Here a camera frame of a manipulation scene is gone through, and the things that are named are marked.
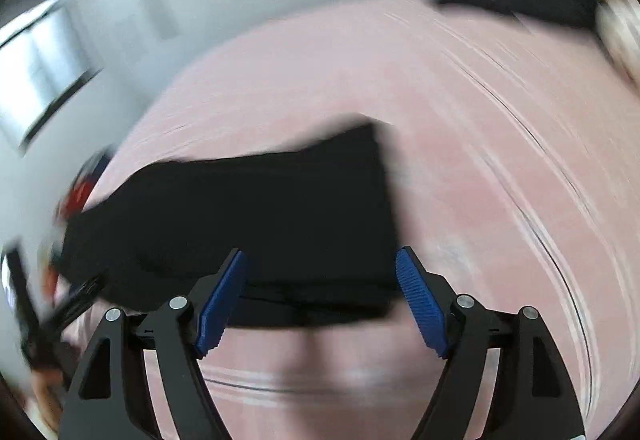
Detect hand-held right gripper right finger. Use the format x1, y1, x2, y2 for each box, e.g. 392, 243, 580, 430
395, 246, 587, 440

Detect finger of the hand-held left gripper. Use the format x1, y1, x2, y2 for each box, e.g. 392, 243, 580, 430
41, 276, 107, 332

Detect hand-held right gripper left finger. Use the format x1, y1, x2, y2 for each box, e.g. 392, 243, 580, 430
60, 247, 248, 440

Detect black pants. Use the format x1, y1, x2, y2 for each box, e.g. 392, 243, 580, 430
62, 117, 407, 332

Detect red gift bag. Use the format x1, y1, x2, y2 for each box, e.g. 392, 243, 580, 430
56, 179, 96, 222

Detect navy gift bag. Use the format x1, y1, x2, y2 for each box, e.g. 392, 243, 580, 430
86, 149, 115, 188

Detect pink plaid bed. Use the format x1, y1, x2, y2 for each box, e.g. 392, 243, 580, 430
50, 0, 640, 440

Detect black framed window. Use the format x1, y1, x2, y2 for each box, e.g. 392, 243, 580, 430
0, 0, 102, 152

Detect heart print pillow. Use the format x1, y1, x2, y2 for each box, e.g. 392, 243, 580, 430
596, 0, 640, 87

